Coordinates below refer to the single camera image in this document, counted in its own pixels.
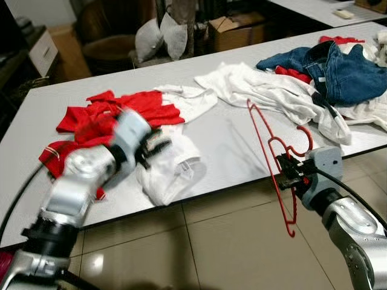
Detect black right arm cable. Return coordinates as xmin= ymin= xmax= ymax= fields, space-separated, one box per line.
xmin=310 ymin=168 xmax=387 ymax=229

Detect grey cushion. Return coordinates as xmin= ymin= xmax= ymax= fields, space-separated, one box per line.
xmin=160 ymin=12 xmax=188 ymax=61
xmin=134 ymin=18 xmax=165 ymax=63

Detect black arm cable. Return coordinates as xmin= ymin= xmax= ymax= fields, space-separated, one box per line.
xmin=0 ymin=163 xmax=48 ymax=239
xmin=310 ymin=168 xmax=387 ymax=229

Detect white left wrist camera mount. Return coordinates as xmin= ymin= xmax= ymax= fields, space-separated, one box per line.
xmin=112 ymin=109 xmax=152 ymax=158

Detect cream knit garment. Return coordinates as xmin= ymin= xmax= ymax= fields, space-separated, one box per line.
xmin=370 ymin=30 xmax=387 ymax=66

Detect red plastic hanger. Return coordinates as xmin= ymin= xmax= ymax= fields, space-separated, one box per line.
xmin=247 ymin=100 xmax=315 ymax=237

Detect dark round basket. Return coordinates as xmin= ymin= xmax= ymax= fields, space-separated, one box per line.
xmin=82 ymin=33 xmax=137 ymax=73

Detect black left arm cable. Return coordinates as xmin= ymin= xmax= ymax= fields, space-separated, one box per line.
xmin=0 ymin=163 xmax=48 ymax=239

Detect open cardboard box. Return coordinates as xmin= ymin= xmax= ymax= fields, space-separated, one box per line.
xmin=209 ymin=13 xmax=267 ymax=52

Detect crumpled white garment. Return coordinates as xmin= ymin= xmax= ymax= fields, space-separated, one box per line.
xmin=336 ymin=94 xmax=387 ymax=131
xmin=195 ymin=62 xmax=353 ymax=146

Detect plain white shirt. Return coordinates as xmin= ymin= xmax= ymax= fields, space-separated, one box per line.
xmin=134 ymin=85 xmax=218 ymax=207

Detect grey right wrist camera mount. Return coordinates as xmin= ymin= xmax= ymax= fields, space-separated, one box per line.
xmin=305 ymin=147 xmax=344 ymax=197

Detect red shirt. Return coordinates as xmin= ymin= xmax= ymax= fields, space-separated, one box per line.
xmin=38 ymin=89 xmax=185 ymax=201

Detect blue denim jeans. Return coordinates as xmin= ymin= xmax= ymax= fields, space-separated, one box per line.
xmin=257 ymin=41 xmax=387 ymax=108

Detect white storage box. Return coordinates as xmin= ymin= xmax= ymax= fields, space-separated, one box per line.
xmin=27 ymin=27 xmax=59 ymax=77

